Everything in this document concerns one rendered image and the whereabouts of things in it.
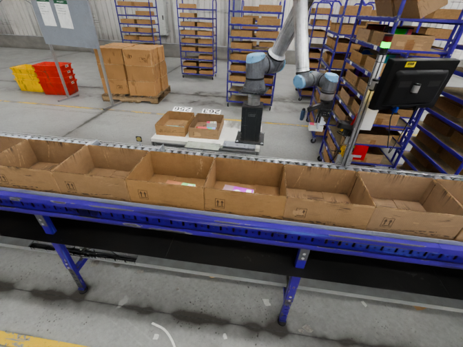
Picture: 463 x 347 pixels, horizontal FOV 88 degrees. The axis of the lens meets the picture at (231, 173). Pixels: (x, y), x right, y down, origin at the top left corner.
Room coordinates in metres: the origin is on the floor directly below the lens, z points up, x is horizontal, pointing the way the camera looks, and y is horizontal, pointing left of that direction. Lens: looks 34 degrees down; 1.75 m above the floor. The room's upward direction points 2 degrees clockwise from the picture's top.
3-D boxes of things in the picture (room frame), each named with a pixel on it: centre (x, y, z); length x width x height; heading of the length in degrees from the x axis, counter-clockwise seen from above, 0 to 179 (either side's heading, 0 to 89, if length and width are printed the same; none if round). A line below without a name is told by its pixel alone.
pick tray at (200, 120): (2.21, 0.26, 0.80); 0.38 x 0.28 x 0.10; 175
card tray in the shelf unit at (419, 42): (2.26, -1.33, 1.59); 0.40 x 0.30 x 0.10; 174
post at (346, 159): (1.66, -0.90, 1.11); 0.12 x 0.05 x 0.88; 84
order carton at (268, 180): (1.02, -0.08, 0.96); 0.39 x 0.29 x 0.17; 84
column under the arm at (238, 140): (2.07, -0.16, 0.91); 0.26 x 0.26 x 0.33; 83
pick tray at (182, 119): (2.24, 0.57, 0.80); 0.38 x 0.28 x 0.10; 175
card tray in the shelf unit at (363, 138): (2.26, -1.34, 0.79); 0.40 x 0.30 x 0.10; 175
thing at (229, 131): (2.21, 0.22, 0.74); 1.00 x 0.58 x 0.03; 83
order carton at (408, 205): (0.93, -0.86, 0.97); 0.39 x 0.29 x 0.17; 84
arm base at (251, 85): (2.08, -0.16, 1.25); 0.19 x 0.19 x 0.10
